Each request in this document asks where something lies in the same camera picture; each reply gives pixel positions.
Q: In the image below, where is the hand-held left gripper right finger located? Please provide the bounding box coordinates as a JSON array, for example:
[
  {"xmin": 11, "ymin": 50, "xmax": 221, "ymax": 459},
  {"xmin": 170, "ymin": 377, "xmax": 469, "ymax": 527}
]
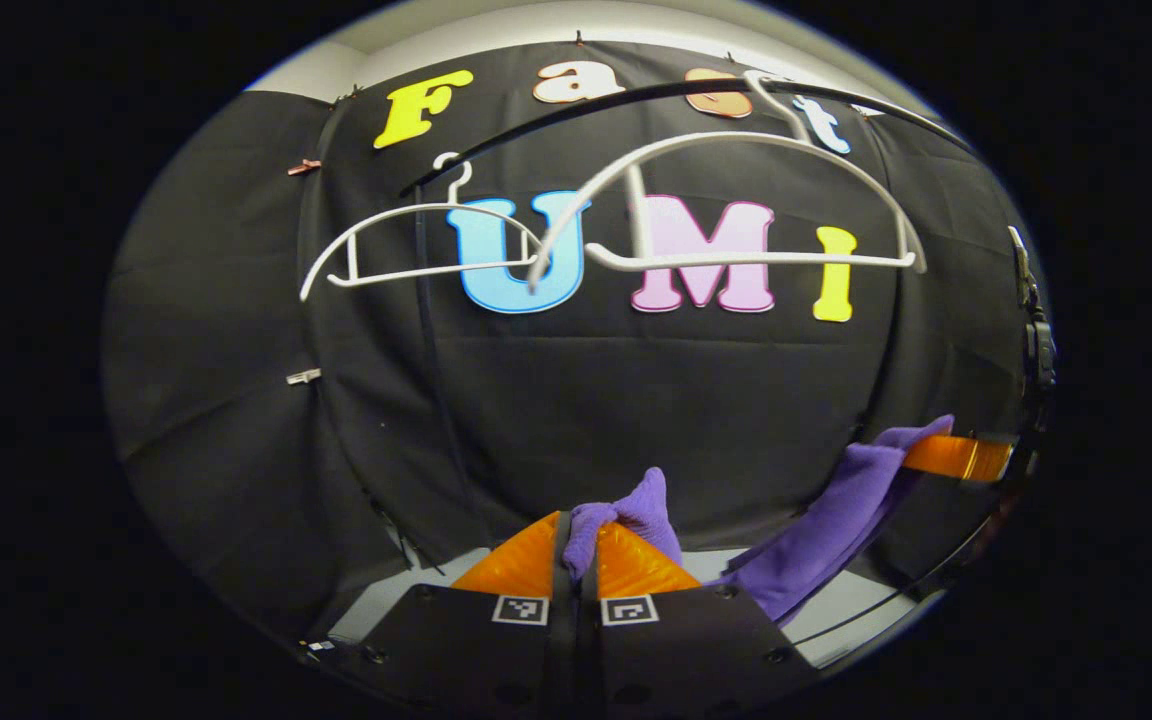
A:
[{"xmin": 576, "ymin": 518, "xmax": 825, "ymax": 720}]

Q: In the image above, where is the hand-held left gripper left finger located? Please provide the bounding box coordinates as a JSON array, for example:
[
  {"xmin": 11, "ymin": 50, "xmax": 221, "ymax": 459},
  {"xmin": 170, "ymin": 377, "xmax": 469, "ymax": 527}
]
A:
[{"xmin": 334, "ymin": 510, "xmax": 579, "ymax": 720}]

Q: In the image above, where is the purple corduroy shirt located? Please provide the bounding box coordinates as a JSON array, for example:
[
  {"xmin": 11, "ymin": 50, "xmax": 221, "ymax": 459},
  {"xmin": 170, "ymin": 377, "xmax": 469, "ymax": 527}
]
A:
[{"xmin": 563, "ymin": 414, "xmax": 956, "ymax": 627}]

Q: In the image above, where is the large white clothes hanger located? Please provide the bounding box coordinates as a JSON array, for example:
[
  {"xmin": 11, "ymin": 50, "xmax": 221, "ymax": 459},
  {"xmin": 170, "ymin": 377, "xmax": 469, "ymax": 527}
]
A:
[{"xmin": 526, "ymin": 70, "xmax": 928, "ymax": 293}]

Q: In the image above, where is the small white clothes hanger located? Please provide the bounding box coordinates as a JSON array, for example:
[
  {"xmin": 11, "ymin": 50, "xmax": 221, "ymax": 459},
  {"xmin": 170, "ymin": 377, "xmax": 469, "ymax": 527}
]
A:
[{"xmin": 299, "ymin": 152, "xmax": 547, "ymax": 302}]

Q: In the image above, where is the black mounted device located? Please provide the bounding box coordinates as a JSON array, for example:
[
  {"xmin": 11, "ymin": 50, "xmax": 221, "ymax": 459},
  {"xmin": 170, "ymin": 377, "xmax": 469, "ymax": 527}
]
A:
[{"xmin": 1008, "ymin": 225, "xmax": 1058, "ymax": 391}]

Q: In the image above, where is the black backdrop cloth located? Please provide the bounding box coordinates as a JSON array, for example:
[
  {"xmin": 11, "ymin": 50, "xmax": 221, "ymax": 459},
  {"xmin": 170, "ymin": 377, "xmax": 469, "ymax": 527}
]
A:
[{"xmin": 101, "ymin": 40, "xmax": 1047, "ymax": 641}]

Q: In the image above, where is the black garment rack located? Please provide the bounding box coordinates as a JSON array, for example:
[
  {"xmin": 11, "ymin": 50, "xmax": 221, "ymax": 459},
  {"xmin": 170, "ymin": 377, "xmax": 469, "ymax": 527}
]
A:
[{"xmin": 399, "ymin": 76, "xmax": 969, "ymax": 501}]

